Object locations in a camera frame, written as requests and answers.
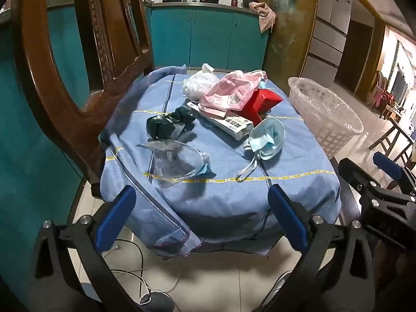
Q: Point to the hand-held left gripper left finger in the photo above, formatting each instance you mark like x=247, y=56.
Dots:
x=117, y=214

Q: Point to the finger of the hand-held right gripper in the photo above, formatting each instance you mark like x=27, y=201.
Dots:
x=386, y=167
x=352, y=173

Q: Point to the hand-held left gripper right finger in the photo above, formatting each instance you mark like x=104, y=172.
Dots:
x=287, y=221

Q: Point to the white plastic basket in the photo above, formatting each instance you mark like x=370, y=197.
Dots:
x=325, y=120

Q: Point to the clear plastic packaging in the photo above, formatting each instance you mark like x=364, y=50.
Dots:
x=175, y=162

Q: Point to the dark green wrapper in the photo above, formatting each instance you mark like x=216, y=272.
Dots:
x=162, y=125

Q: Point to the pink plastic bag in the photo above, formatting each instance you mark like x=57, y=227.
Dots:
x=224, y=97

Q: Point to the wooden stool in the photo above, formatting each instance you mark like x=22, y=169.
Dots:
x=395, y=130

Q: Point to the red plastic chair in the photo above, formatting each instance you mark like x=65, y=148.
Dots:
x=383, y=97

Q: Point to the blue face mask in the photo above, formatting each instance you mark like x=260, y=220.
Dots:
x=266, y=139

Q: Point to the blue checked cloth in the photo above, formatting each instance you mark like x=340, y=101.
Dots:
x=221, y=159

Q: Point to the long white printed box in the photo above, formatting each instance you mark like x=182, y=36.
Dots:
x=234, y=126

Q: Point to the red paper box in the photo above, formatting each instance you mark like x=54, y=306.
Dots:
x=260, y=104

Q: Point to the carved wooden chair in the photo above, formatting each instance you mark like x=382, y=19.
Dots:
x=65, y=104

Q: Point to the wooden framed glass door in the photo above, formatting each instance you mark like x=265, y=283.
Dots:
x=286, y=39

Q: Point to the grey refrigerator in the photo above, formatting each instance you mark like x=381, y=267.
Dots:
x=328, y=22

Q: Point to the white plastic bag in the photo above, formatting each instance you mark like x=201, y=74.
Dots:
x=198, y=84

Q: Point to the pink hanging cloth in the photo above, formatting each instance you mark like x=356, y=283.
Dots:
x=265, y=14

